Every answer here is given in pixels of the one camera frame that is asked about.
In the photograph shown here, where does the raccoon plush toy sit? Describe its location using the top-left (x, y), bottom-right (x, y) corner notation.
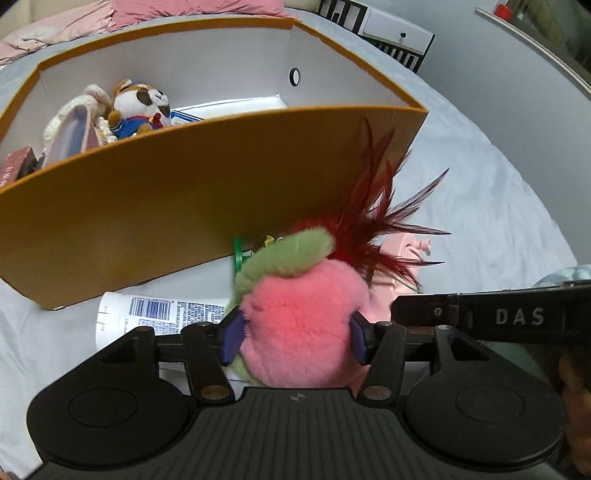
top-left (108, 79), bottom-right (173, 140)

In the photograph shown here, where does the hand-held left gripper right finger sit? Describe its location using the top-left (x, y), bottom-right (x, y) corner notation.
top-left (350, 314), bottom-right (491, 406)

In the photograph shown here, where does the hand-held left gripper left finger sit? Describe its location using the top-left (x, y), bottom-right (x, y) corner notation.
top-left (99, 309), bottom-right (247, 407)

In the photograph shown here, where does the pink blanket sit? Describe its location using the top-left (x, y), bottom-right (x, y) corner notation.
top-left (0, 8), bottom-right (116, 66)
top-left (108, 0), bottom-right (286, 34)

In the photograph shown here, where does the maroon small box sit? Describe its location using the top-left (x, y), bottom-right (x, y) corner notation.
top-left (0, 147), bottom-right (41, 188)

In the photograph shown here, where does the black white nightstand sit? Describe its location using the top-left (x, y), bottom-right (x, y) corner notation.
top-left (317, 0), bottom-right (436, 73)

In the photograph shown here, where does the green plastic clip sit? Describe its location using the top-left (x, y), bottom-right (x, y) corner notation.
top-left (233, 236), bottom-right (254, 274)

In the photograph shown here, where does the pink plastic item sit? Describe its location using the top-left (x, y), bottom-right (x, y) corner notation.
top-left (372, 233), bottom-right (432, 305)

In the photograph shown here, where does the beige headboard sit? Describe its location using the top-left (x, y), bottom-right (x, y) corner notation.
top-left (28, 0), bottom-right (114, 17)

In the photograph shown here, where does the orange cardboard box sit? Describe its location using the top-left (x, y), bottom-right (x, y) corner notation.
top-left (0, 17), bottom-right (429, 311)

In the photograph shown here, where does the blue white box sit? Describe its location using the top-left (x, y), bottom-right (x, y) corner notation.
top-left (170, 102), bottom-right (286, 127)

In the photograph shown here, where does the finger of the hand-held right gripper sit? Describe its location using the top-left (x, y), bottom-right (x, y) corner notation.
top-left (390, 292), bottom-right (460, 328)

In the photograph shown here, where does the grey window sill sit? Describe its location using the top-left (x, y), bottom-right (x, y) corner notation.
top-left (475, 6), bottom-right (591, 100)

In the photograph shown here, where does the cream knit item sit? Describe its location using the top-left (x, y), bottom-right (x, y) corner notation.
top-left (42, 84), bottom-right (122, 155)

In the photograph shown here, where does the white tube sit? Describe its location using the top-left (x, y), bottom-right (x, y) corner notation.
top-left (95, 292), bottom-right (242, 381)

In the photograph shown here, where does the red feather toy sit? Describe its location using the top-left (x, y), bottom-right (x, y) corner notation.
top-left (288, 117), bottom-right (452, 292)

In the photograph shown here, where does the pink plush peach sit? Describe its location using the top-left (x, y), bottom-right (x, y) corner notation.
top-left (232, 228), bottom-right (371, 389)

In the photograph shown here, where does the teal plush item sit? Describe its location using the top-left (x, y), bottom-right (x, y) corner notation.
top-left (537, 264), bottom-right (591, 291)

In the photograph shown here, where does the grey pink pouch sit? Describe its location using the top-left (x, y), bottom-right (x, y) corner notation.
top-left (43, 104), bottom-right (101, 168)

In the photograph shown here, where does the person's right hand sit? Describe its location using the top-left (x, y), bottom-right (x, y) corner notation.
top-left (556, 346), bottom-right (591, 478)

